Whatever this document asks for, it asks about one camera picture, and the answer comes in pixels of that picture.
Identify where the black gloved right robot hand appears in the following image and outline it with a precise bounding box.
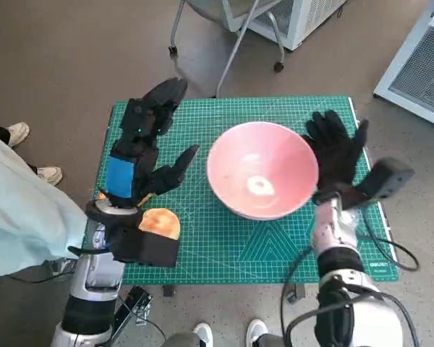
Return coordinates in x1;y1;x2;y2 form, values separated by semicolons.
302;110;370;199

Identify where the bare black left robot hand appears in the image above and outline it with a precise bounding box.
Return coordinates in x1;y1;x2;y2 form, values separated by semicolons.
103;77;200;210

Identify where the round toy bread bun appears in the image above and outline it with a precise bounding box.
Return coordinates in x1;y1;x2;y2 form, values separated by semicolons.
137;207;182;241

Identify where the pink bowl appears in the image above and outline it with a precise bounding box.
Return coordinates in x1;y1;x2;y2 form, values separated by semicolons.
205;121;320;221

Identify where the person's beige shoe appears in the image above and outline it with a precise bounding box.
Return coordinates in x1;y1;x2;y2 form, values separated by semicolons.
35;165;64;186
7;121;30;147

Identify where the green cutting mat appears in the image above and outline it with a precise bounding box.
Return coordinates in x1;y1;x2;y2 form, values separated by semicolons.
77;95;401;285

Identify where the white cabinet with mesh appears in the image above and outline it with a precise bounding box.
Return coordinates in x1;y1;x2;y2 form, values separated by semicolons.
222;0;348;51
373;0;434;131

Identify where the person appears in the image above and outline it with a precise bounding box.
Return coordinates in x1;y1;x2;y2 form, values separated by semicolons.
0;121;90;278

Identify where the grey chair with casters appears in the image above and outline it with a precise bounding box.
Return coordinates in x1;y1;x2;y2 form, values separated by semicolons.
168;0;286;98

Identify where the white shoe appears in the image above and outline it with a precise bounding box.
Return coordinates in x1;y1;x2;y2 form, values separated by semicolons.
246;318;271;347
193;322;214;347

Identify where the grey leg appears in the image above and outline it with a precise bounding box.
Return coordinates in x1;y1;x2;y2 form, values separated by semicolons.
162;331;203;347

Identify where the dark leg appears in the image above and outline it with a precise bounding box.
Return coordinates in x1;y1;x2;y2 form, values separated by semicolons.
255;333;289;347

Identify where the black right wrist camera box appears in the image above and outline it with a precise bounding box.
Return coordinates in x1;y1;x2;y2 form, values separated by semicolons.
346;157;416;210

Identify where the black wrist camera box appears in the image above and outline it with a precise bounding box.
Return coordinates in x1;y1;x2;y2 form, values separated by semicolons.
110;226;180;268
346;157;416;210

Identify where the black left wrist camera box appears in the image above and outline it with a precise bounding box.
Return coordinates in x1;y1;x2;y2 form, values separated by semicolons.
110;226;180;268

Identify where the long black cable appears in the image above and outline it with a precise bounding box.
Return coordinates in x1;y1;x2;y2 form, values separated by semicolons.
280;247;314;347

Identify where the black metal stand frame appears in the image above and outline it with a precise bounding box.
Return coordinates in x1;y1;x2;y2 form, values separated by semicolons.
110;285;155;347

